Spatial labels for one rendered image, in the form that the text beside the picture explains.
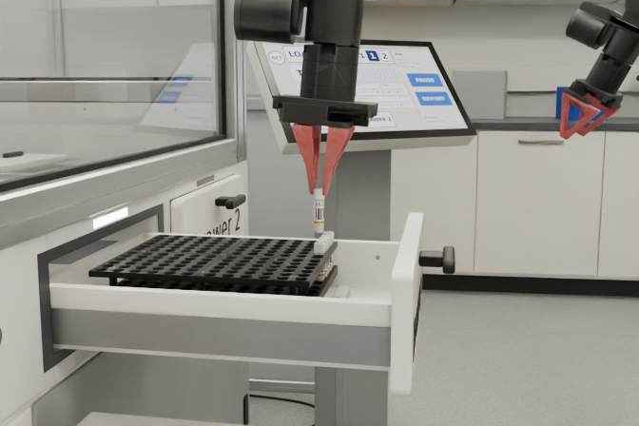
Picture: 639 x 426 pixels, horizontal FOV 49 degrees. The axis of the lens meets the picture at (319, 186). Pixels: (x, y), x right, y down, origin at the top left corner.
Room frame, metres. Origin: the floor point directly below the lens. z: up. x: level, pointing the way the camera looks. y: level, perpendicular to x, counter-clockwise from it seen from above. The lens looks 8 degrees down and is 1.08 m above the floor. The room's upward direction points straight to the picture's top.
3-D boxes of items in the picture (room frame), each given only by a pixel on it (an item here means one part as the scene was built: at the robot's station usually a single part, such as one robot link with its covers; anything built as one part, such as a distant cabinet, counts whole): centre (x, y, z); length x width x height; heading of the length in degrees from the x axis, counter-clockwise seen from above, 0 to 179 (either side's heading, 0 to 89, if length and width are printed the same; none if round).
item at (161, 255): (0.75, 0.10, 0.87); 0.22 x 0.18 x 0.06; 80
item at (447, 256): (0.71, -0.12, 0.91); 0.07 x 0.04 x 0.01; 170
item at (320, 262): (0.73, 0.00, 0.90); 0.18 x 0.02 x 0.01; 170
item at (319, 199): (0.74, 0.00, 0.95); 0.01 x 0.01 x 0.05
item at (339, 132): (0.74, 0.00, 1.02); 0.07 x 0.07 x 0.09; 81
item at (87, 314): (0.75, 0.11, 0.86); 0.40 x 0.26 x 0.06; 80
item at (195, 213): (1.08, 0.17, 0.87); 0.29 x 0.02 x 0.11; 170
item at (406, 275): (0.71, -0.09, 0.87); 0.29 x 0.02 x 0.11; 170
